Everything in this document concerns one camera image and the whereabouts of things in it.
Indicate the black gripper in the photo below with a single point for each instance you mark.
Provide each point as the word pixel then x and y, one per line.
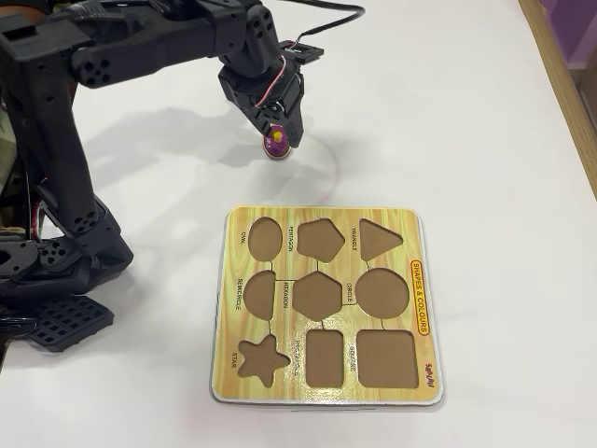
pixel 278 113

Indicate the purple oval piece yellow pin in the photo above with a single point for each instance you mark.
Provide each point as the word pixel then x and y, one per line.
pixel 275 150

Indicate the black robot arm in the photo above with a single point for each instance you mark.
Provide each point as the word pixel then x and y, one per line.
pixel 46 140

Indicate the wooden shape puzzle board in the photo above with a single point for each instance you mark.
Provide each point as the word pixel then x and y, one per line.
pixel 345 322

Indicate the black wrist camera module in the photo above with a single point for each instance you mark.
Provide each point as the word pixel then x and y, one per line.
pixel 305 50

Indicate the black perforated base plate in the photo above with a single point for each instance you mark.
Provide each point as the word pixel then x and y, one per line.
pixel 70 322

